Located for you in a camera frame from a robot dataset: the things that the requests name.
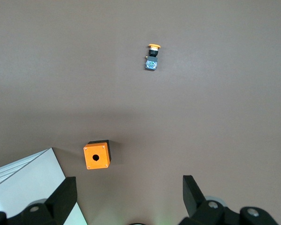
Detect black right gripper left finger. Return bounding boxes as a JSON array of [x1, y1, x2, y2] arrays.
[[0, 177, 77, 225]]

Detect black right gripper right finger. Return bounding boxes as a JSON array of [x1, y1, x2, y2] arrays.
[[179, 174, 279, 225]]

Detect white drawer cabinet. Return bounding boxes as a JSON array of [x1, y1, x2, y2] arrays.
[[0, 147, 89, 225]]

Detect yellow mushroom push button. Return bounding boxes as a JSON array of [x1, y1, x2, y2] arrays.
[[144, 43, 162, 71]]

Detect orange button enclosure box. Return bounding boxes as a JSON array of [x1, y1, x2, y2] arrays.
[[83, 139, 112, 170]]

